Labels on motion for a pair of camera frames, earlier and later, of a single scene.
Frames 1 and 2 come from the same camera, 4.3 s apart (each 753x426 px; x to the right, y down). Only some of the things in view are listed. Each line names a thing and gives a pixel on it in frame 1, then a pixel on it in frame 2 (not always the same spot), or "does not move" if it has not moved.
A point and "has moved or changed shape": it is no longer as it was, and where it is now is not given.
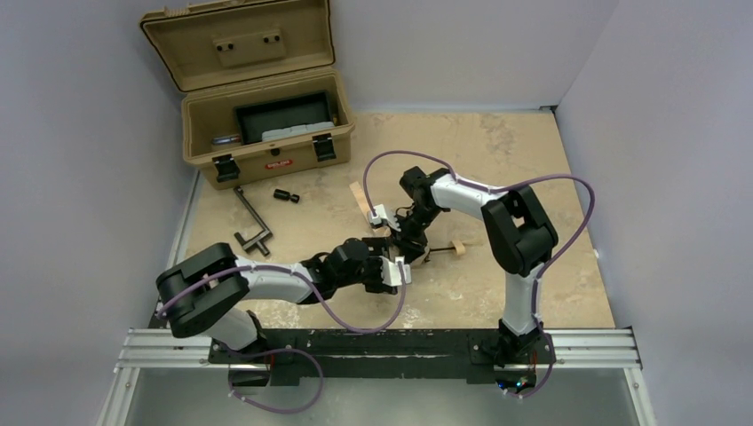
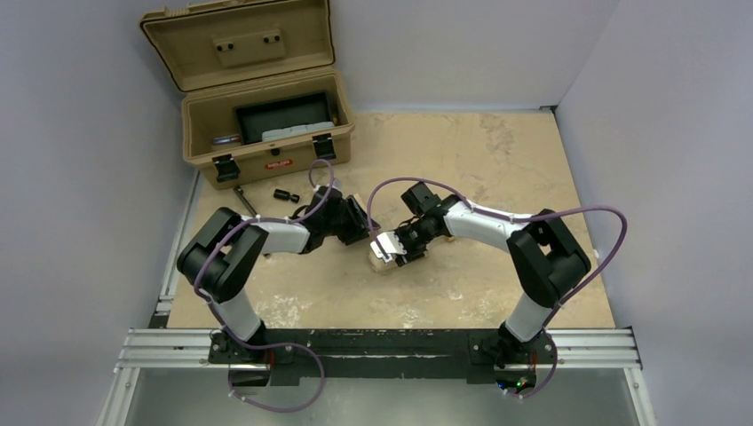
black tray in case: x=254 y=119 does not move
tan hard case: x=262 y=92 does not move
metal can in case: x=226 y=139 does not move
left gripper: x=381 y=272 to x=354 y=220
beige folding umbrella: x=382 y=229 has moved or changed shape
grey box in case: x=295 y=130 does not move
